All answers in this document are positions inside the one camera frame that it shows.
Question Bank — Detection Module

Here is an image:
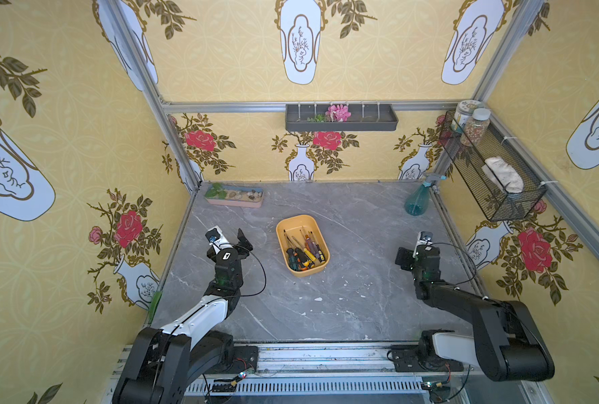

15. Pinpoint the green black screwdriver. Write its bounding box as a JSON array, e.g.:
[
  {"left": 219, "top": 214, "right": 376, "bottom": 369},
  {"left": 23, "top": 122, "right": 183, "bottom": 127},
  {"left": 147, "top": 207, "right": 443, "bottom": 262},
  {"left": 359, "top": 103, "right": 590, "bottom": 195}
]
[{"left": 284, "top": 231, "right": 299, "bottom": 272}]

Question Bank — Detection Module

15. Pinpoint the large orange black screwdriver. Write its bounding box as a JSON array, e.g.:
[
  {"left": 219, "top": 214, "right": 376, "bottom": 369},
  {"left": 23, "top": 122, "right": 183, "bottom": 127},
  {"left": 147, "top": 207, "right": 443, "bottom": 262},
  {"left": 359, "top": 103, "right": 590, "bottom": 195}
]
[{"left": 285, "top": 235, "right": 310, "bottom": 271}]

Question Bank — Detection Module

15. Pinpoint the yellow plastic storage box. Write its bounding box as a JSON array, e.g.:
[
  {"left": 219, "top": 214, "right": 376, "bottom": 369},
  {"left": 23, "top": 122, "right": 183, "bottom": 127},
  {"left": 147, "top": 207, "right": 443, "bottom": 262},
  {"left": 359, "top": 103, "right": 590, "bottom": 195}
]
[{"left": 276, "top": 215, "right": 331, "bottom": 278}]

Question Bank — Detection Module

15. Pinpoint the yellow handle screwdriver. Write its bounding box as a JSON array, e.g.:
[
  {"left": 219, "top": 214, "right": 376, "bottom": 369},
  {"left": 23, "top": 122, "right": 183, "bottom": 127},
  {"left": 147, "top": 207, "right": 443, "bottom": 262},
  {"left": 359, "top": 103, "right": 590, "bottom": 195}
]
[{"left": 291, "top": 236, "right": 316, "bottom": 268}]

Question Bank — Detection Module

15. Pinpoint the black yellow small screwdriver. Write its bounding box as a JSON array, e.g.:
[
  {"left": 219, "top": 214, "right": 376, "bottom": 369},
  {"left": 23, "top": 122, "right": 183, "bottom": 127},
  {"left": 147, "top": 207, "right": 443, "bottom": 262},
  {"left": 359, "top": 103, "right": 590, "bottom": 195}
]
[{"left": 309, "top": 232, "right": 326, "bottom": 263}]

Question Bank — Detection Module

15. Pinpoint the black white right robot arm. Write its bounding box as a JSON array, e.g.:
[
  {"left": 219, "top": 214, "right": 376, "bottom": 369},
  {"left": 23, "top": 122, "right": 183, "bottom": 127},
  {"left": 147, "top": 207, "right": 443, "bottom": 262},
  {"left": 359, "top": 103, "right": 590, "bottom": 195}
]
[{"left": 395, "top": 245, "right": 555, "bottom": 381}]

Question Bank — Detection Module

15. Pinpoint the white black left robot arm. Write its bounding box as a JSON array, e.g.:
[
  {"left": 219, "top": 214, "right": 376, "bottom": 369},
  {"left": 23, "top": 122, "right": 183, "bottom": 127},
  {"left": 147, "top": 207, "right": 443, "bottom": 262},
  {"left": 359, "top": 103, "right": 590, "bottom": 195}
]
[{"left": 112, "top": 227, "right": 253, "bottom": 403}]

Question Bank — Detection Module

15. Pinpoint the teal spray bottle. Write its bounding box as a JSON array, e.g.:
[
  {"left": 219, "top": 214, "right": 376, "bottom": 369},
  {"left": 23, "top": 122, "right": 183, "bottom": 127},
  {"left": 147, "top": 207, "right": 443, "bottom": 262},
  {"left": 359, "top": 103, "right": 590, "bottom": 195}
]
[{"left": 405, "top": 174, "right": 447, "bottom": 216}]

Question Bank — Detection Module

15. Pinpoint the beige cloth bundle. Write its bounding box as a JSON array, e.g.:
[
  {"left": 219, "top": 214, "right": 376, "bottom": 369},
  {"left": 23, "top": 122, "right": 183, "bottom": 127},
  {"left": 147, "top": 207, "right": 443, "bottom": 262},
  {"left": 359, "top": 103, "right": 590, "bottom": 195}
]
[{"left": 482, "top": 157, "right": 524, "bottom": 194}]

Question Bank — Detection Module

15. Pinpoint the jar with white lid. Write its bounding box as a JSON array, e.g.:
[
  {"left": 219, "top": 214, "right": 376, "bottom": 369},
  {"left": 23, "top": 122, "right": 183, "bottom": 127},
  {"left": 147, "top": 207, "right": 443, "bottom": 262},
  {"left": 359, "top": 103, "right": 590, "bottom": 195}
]
[{"left": 460, "top": 108, "right": 491, "bottom": 146}]

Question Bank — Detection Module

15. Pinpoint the pink artificial flower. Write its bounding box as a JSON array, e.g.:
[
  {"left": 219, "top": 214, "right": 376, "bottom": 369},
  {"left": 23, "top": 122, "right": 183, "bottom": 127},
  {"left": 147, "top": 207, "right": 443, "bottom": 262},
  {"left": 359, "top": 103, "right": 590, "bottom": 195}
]
[{"left": 326, "top": 104, "right": 352, "bottom": 122}]

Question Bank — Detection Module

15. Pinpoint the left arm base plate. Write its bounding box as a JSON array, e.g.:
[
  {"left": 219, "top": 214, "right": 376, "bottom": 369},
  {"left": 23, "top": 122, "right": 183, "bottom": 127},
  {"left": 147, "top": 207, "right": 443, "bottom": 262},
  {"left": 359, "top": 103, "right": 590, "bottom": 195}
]
[{"left": 216, "top": 345, "right": 259, "bottom": 375}]

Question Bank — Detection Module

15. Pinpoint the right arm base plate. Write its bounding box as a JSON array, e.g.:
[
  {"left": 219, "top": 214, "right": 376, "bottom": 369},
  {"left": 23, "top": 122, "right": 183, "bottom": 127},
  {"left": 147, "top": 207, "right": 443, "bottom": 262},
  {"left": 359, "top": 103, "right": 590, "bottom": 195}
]
[{"left": 386, "top": 345, "right": 450, "bottom": 372}]

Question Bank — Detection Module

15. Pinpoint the black wire wall basket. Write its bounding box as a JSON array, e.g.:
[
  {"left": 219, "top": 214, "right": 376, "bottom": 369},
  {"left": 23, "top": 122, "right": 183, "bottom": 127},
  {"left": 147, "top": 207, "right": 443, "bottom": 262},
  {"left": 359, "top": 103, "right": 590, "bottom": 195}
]
[{"left": 440, "top": 111, "right": 548, "bottom": 222}]

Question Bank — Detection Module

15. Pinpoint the grey wall shelf tray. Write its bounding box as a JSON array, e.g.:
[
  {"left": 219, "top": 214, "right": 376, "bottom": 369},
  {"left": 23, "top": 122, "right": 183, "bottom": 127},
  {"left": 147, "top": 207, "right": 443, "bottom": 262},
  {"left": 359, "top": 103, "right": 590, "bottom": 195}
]
[{"left": 284, "top": 102, "right": 399, "bottom": 132}]

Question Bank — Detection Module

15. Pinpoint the aluminium corner post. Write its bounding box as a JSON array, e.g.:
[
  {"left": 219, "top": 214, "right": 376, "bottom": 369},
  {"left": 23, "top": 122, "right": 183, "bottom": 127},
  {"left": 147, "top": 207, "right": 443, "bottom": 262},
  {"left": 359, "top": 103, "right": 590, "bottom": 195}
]
[{"left": 99, "top": 1, "right": 199, "bottom": 196}]

